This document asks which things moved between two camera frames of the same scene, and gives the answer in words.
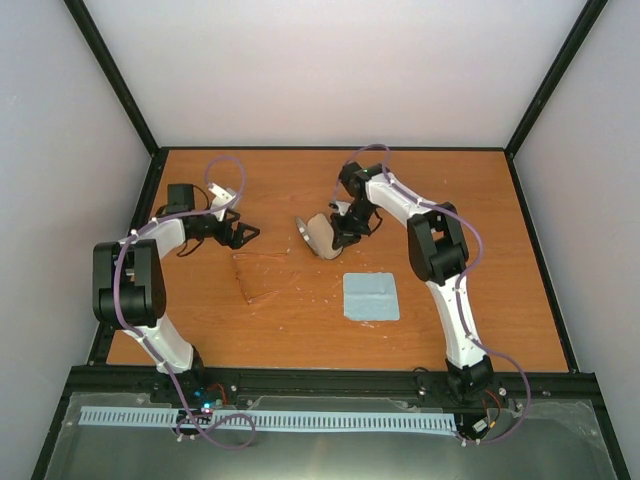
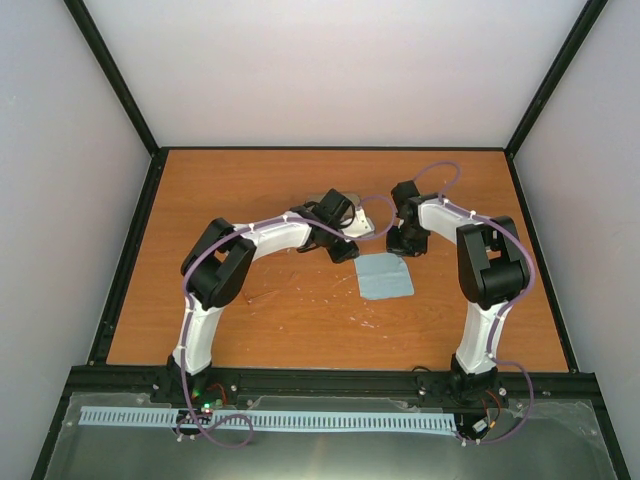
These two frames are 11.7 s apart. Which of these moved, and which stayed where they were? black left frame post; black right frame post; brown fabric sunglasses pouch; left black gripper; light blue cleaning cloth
Moved: left black gripper; brown fabric sunglasses pouch; light blue cleaning cloth
Stayed: black right frame post; black left frame post
